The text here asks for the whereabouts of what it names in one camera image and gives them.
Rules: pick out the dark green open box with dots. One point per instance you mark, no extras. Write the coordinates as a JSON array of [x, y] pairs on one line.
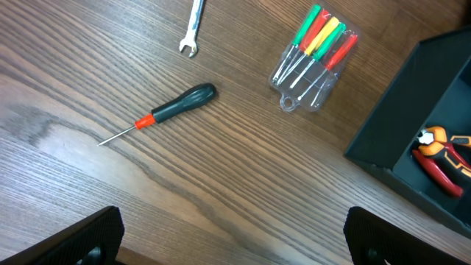
[[431, 89]]

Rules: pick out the clear screwdriver set case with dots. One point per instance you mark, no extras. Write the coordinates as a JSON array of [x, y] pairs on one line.
[[313, 61]]

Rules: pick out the silver combination wrench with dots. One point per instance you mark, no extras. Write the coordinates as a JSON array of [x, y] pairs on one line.
[[193, 26]]

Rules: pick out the red handled snips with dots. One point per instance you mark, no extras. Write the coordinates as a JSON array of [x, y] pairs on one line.
[[451, 184]]

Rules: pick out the orange black pliers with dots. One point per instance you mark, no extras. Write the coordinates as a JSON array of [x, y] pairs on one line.
[[436, 144]]

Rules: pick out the black red screwdriver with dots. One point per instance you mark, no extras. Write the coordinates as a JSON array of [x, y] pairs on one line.
[[191, 99]]

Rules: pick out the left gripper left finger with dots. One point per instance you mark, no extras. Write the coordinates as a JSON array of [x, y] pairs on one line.
[[95, 239]]

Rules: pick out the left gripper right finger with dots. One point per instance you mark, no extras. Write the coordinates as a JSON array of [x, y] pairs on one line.
[[374, 241]]

